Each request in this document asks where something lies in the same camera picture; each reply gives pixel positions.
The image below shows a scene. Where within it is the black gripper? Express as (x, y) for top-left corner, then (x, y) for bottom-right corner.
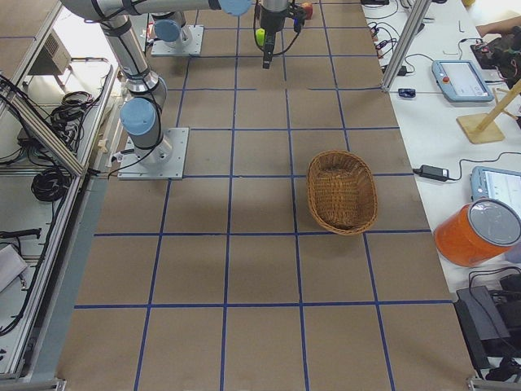
(260, 0), (290, 33)

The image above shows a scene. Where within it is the green apple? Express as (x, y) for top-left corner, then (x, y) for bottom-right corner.
(255, 28), (265, 46)

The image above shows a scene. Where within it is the red apple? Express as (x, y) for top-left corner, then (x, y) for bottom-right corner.
(300, 2), (313, 20)

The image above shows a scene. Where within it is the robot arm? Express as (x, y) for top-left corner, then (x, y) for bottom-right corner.
(151, 11), (191, 46)
(62, 1), (252, 160)

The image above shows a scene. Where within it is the woven wicker basket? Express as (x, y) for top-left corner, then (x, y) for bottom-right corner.
(306, 150), (378, 235)

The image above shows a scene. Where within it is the blue teach pendant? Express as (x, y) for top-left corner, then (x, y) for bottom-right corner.
(431, 60), (493, 103)

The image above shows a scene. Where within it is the black power adapter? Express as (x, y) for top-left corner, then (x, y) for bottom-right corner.
(413, 165), (449, 182)

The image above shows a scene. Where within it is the wooden stand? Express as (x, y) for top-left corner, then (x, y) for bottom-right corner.
(457, 80), (521, 144)

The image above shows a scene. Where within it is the orange plastic bucket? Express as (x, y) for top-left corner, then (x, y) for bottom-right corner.
(434, 198), (520, 267)

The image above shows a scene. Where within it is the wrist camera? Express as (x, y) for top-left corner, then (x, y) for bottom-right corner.
(291, 4), (307, 34)

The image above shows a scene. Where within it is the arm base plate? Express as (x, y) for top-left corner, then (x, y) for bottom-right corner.
(116, 127), (190, 180)
(151, 20), (204, 57)

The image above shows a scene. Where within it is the aluminium frame post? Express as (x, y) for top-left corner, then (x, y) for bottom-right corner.
(381, 0), (431, 93)

